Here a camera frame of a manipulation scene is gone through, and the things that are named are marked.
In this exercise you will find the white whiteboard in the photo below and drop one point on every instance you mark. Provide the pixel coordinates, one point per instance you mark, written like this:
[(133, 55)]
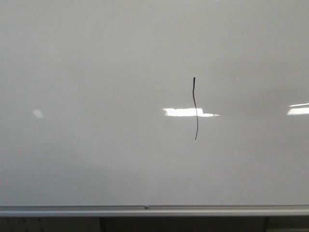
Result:
[(157, 102)]

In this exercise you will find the aluminium whiteboard tray rail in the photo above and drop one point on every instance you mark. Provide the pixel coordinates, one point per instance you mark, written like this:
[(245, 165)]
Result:
[(154, 210)]

